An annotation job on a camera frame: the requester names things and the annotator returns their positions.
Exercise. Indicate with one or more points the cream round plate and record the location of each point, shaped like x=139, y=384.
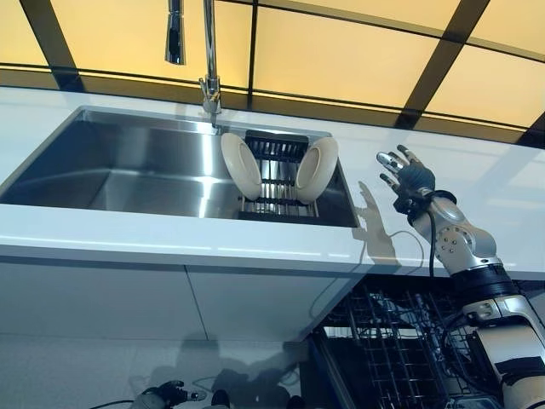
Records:
x=240, y=168
x=317, y=168

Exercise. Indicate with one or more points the chrome gooseneck kitchen faucet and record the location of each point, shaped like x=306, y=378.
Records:
x=210, y=51

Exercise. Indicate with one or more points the black dish drying rack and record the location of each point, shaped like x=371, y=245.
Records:
x=279, y=187

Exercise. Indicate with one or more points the built-in dishwasher black interior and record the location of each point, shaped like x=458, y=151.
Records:
x=383, y=324

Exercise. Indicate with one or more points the black left robot foot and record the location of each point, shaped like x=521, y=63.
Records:
x=219, y=400

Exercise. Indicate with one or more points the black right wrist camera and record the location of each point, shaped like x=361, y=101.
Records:
x=404, y=206

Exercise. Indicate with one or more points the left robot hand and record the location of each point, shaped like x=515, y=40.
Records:
x=174, y=393

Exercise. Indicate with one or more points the stainless steel sink basin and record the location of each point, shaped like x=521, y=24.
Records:
x=140, y=170

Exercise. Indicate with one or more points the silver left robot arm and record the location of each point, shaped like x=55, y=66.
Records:
x=149, y=402

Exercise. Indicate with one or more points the black robot foot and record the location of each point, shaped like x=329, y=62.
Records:
x=295, y=404
x=219, y=400

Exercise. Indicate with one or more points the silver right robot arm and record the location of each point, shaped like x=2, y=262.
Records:
x=472, y=247

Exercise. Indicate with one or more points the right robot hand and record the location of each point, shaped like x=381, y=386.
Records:
x=415, y=176

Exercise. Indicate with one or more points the narrow white cabinet door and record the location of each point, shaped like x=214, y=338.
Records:
x=264, y=302

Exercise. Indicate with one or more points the black right robot foot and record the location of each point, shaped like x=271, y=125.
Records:
x=295, y=404

